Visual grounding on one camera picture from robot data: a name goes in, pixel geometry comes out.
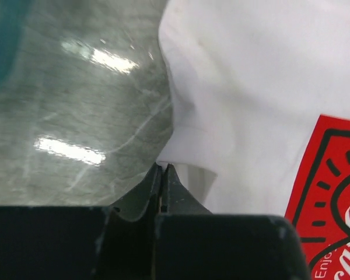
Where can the white t shirt red print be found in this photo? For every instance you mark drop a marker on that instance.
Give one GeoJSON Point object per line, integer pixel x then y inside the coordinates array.
{"type": "Point", "coordinates": [261, 114]}

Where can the teal plastic bin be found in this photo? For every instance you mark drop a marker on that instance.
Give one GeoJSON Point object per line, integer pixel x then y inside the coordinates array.
{"type": "Point", "coordinates": [12, 18]}

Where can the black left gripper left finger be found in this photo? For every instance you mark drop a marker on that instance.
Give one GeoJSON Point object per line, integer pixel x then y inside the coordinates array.
{"type": "Point", "coordinates": [82, 242]}

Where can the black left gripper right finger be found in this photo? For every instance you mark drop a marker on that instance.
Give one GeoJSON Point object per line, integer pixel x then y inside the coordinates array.
{"type": "Point", "coordinates": [193, 243]}

